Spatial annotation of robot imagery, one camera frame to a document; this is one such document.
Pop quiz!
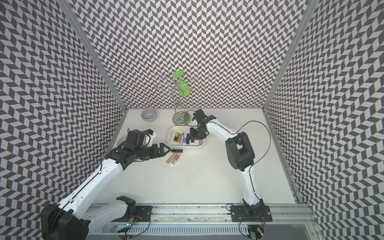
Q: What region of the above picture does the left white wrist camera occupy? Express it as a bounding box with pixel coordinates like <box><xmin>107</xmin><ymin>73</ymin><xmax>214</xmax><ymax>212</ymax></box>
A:
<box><xmin>142</xmin><ymin>129</ymin><xmax>157</xmax><ymax>147</ymax></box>

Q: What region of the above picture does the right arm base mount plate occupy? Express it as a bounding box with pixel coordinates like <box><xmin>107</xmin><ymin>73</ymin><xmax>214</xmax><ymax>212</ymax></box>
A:
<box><xmin>229</xmin><ymin>206</ymin><xmax>273</xmax><ymax>223</ymax></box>

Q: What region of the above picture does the gold and black square lipstick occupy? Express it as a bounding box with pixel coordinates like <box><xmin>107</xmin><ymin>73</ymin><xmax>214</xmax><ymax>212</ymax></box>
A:
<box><xmin>173</xmin><ymin>132</ymin><xmax>180</xmax><ymax>143</ymax></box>

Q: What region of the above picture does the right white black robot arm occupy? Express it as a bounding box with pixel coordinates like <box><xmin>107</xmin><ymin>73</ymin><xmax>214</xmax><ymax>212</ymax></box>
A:
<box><xmin>190</xmin><ymin>109</ymin><xmax>267</xmax><ymax>221</ymax></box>

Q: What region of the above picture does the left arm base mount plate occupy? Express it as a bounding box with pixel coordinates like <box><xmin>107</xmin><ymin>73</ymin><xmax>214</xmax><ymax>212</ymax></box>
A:
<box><xmin>113</xmin><ymin>205</ymin><xmax>153</xmax><ymax>223</ymax></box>

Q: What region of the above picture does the aluminium front rail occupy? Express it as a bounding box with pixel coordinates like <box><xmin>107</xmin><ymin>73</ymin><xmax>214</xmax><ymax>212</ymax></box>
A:
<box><xmin>136</xmin><ymin>204</ymin><xmax>318</xmax><ymax>225</ymax></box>

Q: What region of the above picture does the green patterned glass plate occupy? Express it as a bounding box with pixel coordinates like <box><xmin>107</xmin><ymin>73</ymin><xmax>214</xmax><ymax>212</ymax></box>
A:
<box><xmin>117</xmin><ymin>135</ymin><xmax>128</xmax><ymax>148</ymax></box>

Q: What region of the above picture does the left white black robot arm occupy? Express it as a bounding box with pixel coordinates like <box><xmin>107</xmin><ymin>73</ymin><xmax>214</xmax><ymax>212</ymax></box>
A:
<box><xmin>41</xmin><ymin>130</ymin><xmax>171</xmax><ymax>240</ymax></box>

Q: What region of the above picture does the white plastic storage box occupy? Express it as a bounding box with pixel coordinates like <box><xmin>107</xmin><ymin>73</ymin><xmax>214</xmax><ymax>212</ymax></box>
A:
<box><xmin>168</xmin><ymin>126</ymin><xmax>205</xmax><ymax>149</ymax></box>

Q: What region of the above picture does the pink and silver lipstick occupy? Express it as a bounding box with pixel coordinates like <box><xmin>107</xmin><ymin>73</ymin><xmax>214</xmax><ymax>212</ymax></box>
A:
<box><xmin>170</xmin><ymin>154</ymin><xmax>180</xmax><ymax>167</ymax></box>

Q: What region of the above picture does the chrome stand with green leaves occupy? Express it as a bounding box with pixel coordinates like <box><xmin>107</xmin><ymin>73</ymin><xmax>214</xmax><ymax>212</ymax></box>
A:
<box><xmin>159</xmin><ymin>70</ymin><xmax>196</xmax><ymax>127</ymax></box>

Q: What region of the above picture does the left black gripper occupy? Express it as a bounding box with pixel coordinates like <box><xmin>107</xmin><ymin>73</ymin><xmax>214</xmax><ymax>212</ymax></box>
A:
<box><xmin>134</xmin><ymin>142</ymin><xmax>171</xmax><ymax>161</ymax></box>

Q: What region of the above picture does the slim black lipstick tube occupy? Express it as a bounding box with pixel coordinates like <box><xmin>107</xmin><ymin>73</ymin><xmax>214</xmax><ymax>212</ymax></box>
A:
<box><xmin>171</xmin><ymin>149</ymin><xmax>183</xmax><ymax>153</ymax></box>

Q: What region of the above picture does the black lipstick with gold band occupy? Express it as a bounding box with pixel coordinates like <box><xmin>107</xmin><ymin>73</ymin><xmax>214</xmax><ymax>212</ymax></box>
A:
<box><xmin>186</xmin><ymin>133</ymin><xmax>190</xmax><ymax>145</ymax></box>

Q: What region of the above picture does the clear pink lip gloss tube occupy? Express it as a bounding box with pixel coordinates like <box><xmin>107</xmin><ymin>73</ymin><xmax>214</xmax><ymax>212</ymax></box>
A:
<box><xmin>180</xmin><ymin>133</ymin><xmax>185</xmax><ymax>145</ymax></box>

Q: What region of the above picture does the small lilac bowl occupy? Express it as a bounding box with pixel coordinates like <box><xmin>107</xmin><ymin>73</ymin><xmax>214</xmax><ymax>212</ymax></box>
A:
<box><xmin>141</xmin><ymin>109</ymin><xmax>157</xmax><ymax>122</ymax></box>

